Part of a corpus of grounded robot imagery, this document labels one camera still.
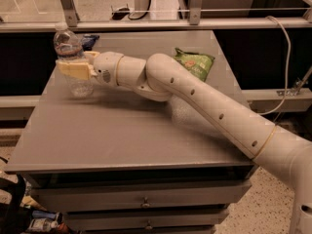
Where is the green chip bag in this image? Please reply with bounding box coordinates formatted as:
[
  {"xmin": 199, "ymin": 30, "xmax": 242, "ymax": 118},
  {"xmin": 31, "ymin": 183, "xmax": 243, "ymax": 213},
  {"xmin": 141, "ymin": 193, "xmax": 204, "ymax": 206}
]
[{"xmin": 174, "ymin": 48, "xmax": 215, "ymax": 82}]

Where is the white cable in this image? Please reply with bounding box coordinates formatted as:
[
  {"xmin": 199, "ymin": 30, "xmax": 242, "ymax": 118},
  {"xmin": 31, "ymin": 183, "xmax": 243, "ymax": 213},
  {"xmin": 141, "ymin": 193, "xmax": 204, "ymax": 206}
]
[{"xmin": 256, "ymin": 15, "xmax": 293, "ymax": 116}]

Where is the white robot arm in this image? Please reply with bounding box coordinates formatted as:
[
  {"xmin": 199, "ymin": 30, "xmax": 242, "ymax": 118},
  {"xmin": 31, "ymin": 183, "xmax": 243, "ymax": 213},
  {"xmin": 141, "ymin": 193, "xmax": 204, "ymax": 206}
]
[{"xmin": 56, "ymin": 52, "xmax": 312, "ymax": 234}]

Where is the dark blue snack wrapper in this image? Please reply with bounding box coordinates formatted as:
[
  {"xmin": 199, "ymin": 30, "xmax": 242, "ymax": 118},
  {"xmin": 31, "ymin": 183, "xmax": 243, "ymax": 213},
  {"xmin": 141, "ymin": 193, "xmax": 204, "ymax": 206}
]
[{"xmin": 81, "ymin": 34, "xmax": 99, "ymax": 51}]

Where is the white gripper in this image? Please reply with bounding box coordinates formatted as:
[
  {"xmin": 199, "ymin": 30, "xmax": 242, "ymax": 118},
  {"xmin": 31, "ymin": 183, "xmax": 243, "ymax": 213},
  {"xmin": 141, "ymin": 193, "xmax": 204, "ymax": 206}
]
[{"xmin": 56, "ymin": 51, "xmax": 124, "ymax": 87}]

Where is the small bottle on floor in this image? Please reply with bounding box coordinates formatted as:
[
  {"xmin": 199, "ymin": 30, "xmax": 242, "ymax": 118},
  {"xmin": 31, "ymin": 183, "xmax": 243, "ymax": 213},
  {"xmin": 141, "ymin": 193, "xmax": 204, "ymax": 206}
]
[{"xmin": 26, "ymin": 218, "xmax": 58, "ymax": 232}]

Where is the grey drawer cabinet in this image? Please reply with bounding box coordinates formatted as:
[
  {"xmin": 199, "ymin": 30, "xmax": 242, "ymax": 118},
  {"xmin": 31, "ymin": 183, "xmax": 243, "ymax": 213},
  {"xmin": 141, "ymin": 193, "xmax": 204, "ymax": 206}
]
[{"xmin": 4, "ymin": 29, "xmax": 276, "ymax": 234}]

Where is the lower grey drawer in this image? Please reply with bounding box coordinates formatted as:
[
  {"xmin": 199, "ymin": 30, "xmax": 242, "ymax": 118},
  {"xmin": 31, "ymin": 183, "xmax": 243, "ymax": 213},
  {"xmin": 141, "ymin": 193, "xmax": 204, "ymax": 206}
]
[{"xmin": 65, "ymin": 208, "xmax": 228, "ymax": 231}]

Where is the upper grey drawer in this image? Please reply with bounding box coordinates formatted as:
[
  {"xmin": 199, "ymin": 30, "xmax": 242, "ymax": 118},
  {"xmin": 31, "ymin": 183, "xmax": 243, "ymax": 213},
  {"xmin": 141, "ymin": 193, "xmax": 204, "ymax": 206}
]
[{"xmin": 31, "ymin": 179, "xmax": 251, "ymax": 213}]

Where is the grey drawer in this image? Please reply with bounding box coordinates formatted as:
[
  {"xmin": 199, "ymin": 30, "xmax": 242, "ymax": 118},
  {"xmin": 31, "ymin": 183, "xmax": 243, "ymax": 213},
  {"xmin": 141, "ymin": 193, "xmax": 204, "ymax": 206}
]
[
  {"xmin": 31, "ymin": 179, "xmax": 251, "ymax": 213},
  {"xmin": 65, "ymin": 208, "xmax": 228, "ymax": 231}
]

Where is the black bag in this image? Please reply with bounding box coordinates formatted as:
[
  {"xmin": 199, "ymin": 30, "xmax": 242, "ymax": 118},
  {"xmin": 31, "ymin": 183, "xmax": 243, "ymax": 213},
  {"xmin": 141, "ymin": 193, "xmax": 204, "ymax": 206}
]
[{"xmin": 0, "ymin": 156, "xmax": 33, "ymax": 234}]

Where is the clear plastic water bottle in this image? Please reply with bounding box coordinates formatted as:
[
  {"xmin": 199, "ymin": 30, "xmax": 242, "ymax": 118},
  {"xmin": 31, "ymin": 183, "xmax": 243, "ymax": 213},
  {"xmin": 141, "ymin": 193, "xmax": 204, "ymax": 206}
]
[{"xmin": 54, "ymin": 22, "xmax": 94, "ymax": 98}]

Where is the metal railing frame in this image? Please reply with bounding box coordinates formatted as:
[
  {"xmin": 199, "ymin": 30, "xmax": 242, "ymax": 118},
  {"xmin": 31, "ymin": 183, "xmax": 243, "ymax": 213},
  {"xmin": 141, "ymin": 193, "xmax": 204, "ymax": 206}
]
[{"xmin": 0, "ymin": 0, "xmax": 312, "ymax": 32}]

